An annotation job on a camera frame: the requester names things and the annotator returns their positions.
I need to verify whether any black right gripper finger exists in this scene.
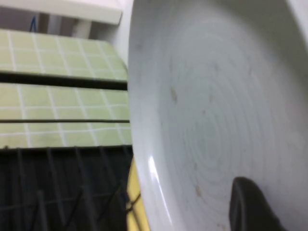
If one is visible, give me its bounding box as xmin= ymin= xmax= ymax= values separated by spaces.
xmin=228 ymin=177 xmax=290 ymax=231

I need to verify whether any grey round plate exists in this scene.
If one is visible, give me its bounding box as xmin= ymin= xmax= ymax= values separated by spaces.
xmin=127 ymin=0 xmax=308 ymax=231

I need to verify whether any yellow round plate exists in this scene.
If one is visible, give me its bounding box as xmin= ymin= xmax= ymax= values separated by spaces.
xmin=126 ymin=157 xmax=152 ymax=231

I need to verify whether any green checked tablecloth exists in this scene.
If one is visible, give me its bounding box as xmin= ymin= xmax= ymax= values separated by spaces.
xmin=0 ymin=28 xmax=133 ymax=149

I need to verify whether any white side table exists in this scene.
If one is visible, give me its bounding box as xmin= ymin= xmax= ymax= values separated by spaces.
xmin=0 ymin=0 xmax=123 ymax=41

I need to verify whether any thin blue cable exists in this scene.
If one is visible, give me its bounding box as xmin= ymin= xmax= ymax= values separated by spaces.
xmin=28 ymin=15 xmax=39 ymax=34

